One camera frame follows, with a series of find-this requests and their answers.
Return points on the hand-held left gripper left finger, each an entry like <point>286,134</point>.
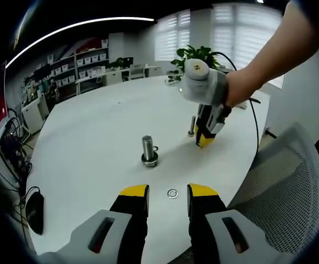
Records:
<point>115,228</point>

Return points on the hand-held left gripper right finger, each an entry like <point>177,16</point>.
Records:
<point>217,228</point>

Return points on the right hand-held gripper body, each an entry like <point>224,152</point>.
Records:
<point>203,85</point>

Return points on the slim threaded steel stud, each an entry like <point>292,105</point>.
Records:
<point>193,123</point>

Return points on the thick threaded steel stud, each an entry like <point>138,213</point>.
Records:
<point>147,145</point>

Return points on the large steel washer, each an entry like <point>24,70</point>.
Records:
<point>149,164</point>

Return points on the person's right hand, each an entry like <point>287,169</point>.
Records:
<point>240,89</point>

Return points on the potted green plant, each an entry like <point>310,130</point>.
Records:
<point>198,53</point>

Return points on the white window blinds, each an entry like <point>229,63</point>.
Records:
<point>170,38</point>

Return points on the white mesh office chair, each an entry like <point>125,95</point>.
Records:
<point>280,192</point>

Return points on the black computer mouse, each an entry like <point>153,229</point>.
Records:
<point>35,214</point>

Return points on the long white desk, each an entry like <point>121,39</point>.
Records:
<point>115,72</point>

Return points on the curved ceiling light strip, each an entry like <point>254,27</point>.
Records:
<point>137,19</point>

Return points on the row of white storage bins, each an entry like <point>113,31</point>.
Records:
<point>87,61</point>

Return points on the white shelving unit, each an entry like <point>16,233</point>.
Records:
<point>75,68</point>

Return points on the white cabinet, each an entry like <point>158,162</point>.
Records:
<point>35,115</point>

